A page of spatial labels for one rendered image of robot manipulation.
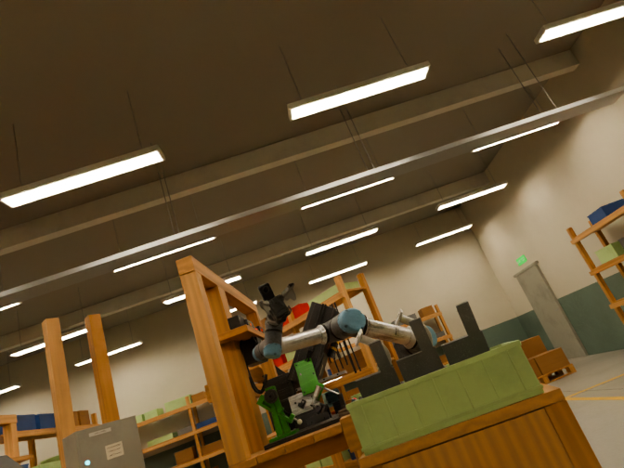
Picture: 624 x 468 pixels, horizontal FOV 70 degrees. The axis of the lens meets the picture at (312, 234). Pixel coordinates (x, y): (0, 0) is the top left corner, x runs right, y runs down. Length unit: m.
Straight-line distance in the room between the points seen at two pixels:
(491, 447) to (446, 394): 0.20
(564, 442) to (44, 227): 6.62
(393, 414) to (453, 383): 0.23
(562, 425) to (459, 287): 11.08
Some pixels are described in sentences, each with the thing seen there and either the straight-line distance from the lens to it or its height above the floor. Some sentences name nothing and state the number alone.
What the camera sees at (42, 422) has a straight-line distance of 8.02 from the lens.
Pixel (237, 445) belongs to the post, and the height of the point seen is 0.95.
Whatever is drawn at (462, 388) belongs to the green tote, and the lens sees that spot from 1.61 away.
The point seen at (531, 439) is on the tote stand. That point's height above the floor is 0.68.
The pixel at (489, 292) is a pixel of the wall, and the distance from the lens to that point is 12.86.
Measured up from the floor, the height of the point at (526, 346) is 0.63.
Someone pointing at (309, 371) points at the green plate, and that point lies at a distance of 2.90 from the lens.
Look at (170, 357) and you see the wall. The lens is 12.41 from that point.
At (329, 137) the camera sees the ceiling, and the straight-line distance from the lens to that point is 6.74.
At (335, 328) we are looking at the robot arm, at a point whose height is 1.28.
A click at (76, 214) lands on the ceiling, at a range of 7.06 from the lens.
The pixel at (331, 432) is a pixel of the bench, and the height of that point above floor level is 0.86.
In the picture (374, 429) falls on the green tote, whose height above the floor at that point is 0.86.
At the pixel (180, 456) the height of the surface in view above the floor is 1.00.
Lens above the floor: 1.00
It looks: 20 degrees up
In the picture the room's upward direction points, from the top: 21 degrees counter-clockwise
